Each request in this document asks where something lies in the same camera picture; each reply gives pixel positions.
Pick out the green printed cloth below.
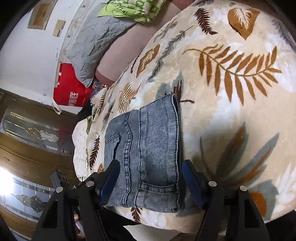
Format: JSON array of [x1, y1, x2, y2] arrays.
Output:
[[97, 0, 167, 24]]

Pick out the red shopping bag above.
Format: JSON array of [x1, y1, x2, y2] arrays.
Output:
[[53, 62, 96, 115]]

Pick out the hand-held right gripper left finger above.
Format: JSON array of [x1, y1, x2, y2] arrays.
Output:
[[31, 159, 121, 241]]

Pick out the beige leaf print blanket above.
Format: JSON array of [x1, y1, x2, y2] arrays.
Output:
[[86, 0, 296, 234]]

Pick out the pink bed sheet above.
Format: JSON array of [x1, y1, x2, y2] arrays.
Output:
[[95, 0, 196, 87]]

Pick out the white quilt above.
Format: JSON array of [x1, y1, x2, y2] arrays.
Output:
[[72, 115, 94, 182]]

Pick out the wooden door with glass panels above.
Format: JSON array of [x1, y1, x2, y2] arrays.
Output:
[[0, 88, 93, 239]]

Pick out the large beige wall plate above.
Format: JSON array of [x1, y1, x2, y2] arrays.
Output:
[[27, 0, 57, 30]]

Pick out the blue denim pants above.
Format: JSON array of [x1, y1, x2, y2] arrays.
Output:
[[104, 94, 185, 213]]

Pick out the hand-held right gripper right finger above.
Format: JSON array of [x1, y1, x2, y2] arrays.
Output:
[[182, 159, 271, 241]]

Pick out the small beige wall plate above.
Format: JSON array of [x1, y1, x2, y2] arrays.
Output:
[[53, 19, 66, 37]]

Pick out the grey quilted pillow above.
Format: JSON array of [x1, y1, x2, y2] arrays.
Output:
[[67, 0, 137, 88]]

